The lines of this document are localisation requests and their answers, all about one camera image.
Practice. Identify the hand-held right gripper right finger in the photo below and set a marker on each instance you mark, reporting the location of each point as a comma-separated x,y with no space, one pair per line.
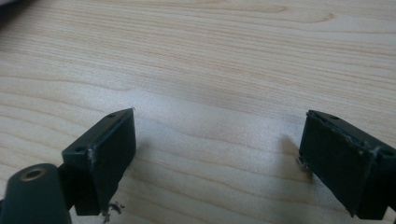
342,161

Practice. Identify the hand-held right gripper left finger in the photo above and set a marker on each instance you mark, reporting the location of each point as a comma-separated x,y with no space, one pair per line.
102,158

